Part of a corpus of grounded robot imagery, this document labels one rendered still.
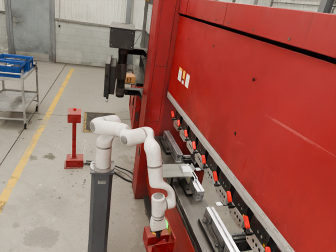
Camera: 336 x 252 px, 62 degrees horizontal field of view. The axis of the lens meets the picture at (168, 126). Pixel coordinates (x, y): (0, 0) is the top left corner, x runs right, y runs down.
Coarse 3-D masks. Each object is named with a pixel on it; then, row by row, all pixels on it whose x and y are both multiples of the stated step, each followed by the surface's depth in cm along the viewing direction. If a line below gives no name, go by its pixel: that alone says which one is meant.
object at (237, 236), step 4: (236, 232) 197; (240, 232) 198; (244, 232) 198; (232, 236) 195; (236, 236) 196; (240, 236) 194; (244, 236) 194; (236, 240) 193; (240, 240) 193; (244, 240) 194; (236, 244) 194; (240, 244) 195; (244, 244) 197; (248, 244) 198; (240, 248) 197; (244, 248) 199; (248, 248) 199
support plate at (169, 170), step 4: (164, 164) 237; (168, 164) 238; (172, 164) 239; (176, 164) 240; (180, 164) 241; (184, 164) 242; (164, 168) 232; (168, 168) 233; (172, 168) 233; (176, 168) 234; (164, 172) 226; (168, 172) 227; (172, 172) 228; (176, 172) 229; (180, 172) 230; (184, 172) 231; (188, 172) 231; (164, 176) 221; (168, 176) 222; (172, 176) 223; (176, 176) 224; (180, 176) 225; (184, 176) 226; (188, 176) 227
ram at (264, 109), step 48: (192, 48) 228; (240, 48) 159; (288, 48) 127; (192, 96) 226; (240, 96) 158; (288, 96) 121; (240, 144) 157; (288, 144) 120; (240, 192) 155; (288, 192) 120; (288, 240) 119
